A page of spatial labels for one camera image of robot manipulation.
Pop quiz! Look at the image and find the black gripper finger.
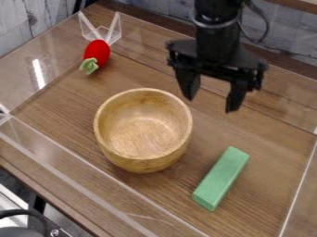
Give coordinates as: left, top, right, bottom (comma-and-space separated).
175, 68, 200, 101
224, 80, 247, 113

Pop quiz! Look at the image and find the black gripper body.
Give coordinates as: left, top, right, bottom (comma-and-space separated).
165, 19, 267, 91

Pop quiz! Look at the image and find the green rectangular block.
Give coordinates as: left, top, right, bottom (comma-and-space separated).
191, 146, 248, 211

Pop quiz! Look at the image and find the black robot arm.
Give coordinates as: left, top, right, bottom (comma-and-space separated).
165, 0, 268, 112

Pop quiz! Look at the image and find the brown wooden bowl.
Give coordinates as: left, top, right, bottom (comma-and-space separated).
92, 88, 192, 173

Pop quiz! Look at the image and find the red plush radish toy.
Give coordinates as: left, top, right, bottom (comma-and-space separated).
78, 40, 109, 75

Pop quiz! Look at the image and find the clear acrylic corner bracket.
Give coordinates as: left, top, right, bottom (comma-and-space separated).
77, 11, 121, 45

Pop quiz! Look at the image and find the clear acrylic tray wall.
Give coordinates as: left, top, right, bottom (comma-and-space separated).
0, 110, 207, 237

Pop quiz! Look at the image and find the black table leg bracket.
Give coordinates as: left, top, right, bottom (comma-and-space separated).
26, 193, 89, 237

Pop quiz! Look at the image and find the black cable loop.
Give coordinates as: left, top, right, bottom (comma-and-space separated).
0, 209, 46, 237

